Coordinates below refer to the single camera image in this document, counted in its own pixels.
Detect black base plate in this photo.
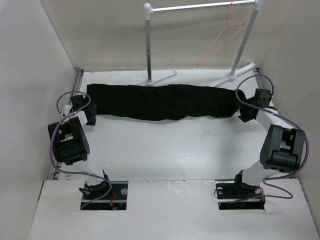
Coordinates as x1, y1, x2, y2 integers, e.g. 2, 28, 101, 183
79, 181, 129, 211
214, 181, 265, 210

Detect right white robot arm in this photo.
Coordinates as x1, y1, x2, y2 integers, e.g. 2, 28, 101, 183
231, 88, 308, 198

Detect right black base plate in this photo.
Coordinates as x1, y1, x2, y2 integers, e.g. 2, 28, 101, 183
214, 181, 265, 210

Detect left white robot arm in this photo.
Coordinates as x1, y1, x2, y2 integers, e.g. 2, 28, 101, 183
47, 91, 112, 200

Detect pink wire hanger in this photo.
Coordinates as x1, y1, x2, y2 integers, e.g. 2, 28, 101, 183
196, 0, 246, 68

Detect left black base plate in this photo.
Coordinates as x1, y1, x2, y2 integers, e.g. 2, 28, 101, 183
79, 181, 129, 211

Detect black trousers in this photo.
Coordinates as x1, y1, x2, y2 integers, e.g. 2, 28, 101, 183
86, 84, 246, 121

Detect white clothes rack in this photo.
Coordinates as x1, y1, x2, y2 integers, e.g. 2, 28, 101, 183
143, 0, 263, 87

